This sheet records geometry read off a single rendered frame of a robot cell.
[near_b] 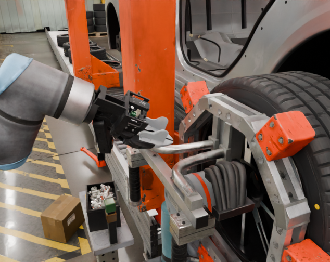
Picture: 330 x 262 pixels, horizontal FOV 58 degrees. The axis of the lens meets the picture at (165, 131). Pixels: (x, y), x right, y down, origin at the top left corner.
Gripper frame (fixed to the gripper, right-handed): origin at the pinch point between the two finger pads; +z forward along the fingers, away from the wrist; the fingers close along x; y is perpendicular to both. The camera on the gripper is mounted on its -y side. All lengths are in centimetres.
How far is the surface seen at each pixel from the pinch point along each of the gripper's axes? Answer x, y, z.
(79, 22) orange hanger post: 201, -120, -16
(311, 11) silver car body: 47, 29, 36
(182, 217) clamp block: -16.4, -2.8, 5.7
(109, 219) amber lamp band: 3, -59, 11
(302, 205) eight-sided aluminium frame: -14.4, 12.3, 26.8
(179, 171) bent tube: -5.8, -1.8, 4.6
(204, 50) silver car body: 210, -90, 104
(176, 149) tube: 4.6, -7.1, 7.6
